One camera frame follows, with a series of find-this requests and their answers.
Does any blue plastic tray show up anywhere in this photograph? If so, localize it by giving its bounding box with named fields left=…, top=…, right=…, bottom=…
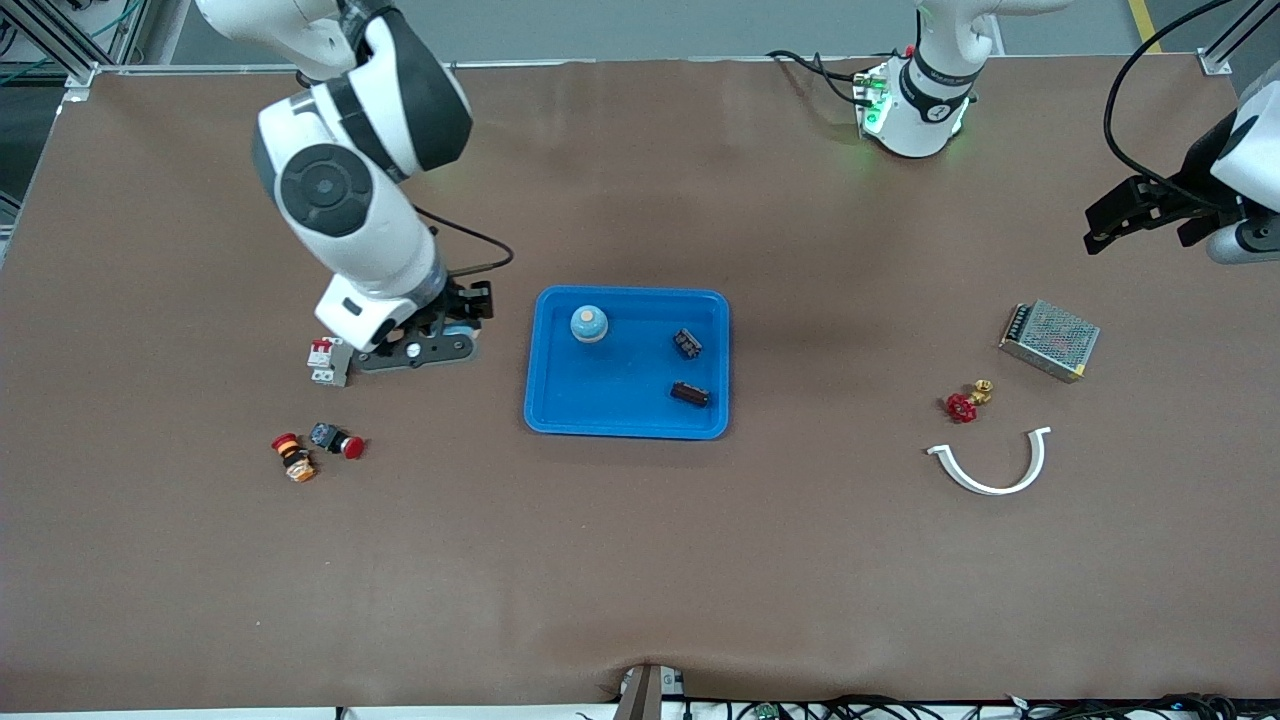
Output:
left=523, top=285, right=732, bottom=442

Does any white circuit breaker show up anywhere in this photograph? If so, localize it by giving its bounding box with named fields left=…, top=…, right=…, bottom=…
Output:
left=306, top=336, right=355, bottom=388

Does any metal mesh power supply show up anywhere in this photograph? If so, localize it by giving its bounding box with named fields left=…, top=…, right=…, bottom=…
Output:
left=998, top=299, right=1102, bottom=384

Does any black push button red cap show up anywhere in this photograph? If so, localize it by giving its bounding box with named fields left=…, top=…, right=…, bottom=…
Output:
left=308, top=422, right=367, bottom=461

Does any red and yellow emergency button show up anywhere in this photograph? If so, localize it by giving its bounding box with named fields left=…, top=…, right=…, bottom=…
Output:
left=271, top=433, right=319, bottom=484

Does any brown table cover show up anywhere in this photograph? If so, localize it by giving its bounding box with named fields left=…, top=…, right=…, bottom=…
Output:
left=0, top=55, right=1280, bottom=713

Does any white half-round pipe clamp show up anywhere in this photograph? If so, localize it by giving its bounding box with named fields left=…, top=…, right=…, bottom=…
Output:
left=925, top=426, right=1054, bottom=497

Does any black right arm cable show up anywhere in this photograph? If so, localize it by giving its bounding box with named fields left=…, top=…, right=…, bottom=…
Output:
left=412, top=205, right=516, bottom=281

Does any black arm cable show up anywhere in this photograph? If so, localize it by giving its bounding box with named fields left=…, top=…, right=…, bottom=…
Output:
left=1103, top=0, right=1236, bottom=211
left=412, top=205, right=516, bottom=281

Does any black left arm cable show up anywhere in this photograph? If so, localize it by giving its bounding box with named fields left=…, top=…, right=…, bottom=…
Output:
left=1103, top=0, right=1236, bottom=211

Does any aluminium frame post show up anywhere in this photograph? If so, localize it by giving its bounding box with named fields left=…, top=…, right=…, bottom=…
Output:
left=1195, top=0, right=1280, bottom=79

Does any brass valve with red handle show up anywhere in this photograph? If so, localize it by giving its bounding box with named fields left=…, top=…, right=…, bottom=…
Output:
left=945, top=379, right=996, bottom=425

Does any black left base cable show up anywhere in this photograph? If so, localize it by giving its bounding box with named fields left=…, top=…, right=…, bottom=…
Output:
left=766, top=48, right=869, bottom=109

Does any grey metal post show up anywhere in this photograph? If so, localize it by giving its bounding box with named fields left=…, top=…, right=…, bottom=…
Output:
left=612, top=663, right=687, bottom=720

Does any aluminium frame rail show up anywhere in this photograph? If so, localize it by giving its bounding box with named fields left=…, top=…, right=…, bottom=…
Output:
left=0, top=0, right=171, bottom=101

